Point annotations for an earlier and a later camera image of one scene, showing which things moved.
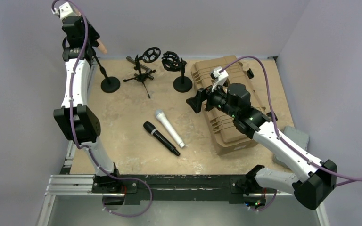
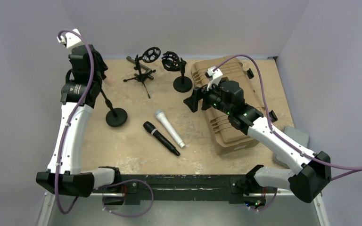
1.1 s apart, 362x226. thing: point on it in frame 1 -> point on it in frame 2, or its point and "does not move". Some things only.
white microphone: (160, 114) does not move
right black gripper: (204, 93) does not move
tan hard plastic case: (226, 136) does not move
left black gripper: (93, 35) -> (101, 66)
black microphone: (152, 129) does not move
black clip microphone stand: (109, 84) -> (117, 116)
